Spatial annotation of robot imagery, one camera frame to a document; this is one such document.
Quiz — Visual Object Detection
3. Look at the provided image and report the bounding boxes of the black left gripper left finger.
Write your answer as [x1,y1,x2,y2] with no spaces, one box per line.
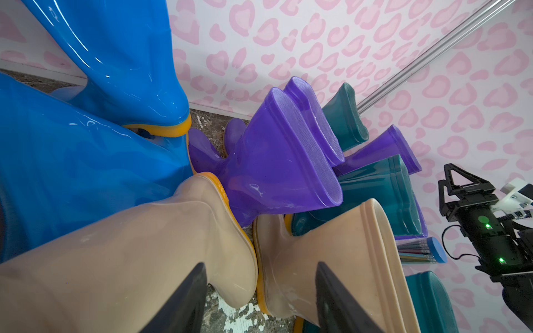
[141,262,208,332]

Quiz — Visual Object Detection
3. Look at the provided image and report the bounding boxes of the beige rain boot upright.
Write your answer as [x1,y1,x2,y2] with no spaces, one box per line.
[253,198,420,332]

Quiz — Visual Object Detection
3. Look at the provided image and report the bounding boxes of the beige rain boot lying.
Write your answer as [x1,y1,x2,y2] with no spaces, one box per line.
[1,172,258,332]

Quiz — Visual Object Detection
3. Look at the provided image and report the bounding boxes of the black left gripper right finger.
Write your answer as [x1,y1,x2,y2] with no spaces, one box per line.
[315,262,383,333]

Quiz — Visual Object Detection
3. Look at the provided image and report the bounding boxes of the blue rain boot lying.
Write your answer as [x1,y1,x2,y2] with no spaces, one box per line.
[1,75,192,262]

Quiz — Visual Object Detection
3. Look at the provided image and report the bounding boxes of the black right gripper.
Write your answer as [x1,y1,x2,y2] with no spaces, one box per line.
[438,163,532,277]

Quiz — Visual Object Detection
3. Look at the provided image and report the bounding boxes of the aluminium corner post right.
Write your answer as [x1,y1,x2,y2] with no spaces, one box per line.
[358,0,516,115]

